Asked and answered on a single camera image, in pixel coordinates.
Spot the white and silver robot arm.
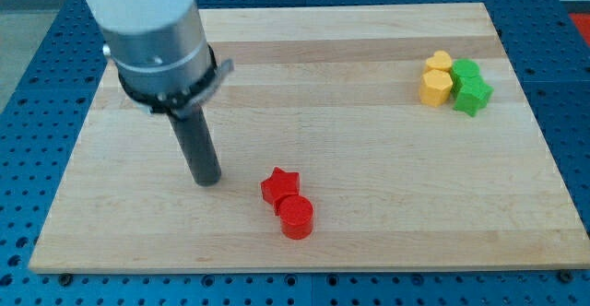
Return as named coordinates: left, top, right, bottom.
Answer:
left=86, top=0, right=234, bottom=118

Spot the red star block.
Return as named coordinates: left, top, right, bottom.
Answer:
left=260, top=167, right=301, bottom=216

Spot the light wooden board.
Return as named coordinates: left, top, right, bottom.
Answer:
left=29, top=3, right=589, bottom=274

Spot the red cylinder block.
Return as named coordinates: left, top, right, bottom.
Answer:
left=278, top=195, right=314, bottom=240

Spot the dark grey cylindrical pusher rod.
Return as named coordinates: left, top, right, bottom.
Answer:
left=168, top=106, right=221, bottom=186

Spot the yellow hexagon block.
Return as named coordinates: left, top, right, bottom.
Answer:
left=419, top=69, right=454, bottom=107

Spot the yellow heart block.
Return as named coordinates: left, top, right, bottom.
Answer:
left=424, top=51, right=453, bottom=73

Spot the green cylinder block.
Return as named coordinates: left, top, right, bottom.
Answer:
left=450, top=59, right=480, bottom=97

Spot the green star block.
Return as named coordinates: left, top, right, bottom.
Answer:
left=453, top=77, right=494, bottom=117

